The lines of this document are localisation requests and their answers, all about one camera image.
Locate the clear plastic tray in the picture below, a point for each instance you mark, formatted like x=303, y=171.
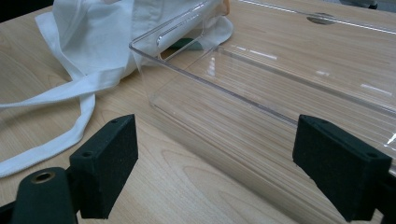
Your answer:
x=249, y=130

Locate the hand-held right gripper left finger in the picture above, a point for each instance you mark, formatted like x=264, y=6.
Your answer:
x=106, y=161

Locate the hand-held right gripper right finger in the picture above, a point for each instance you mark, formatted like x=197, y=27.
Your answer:
x=339, y=168

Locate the white tote bag colour patches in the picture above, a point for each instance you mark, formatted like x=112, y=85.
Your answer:
x=93, y=40

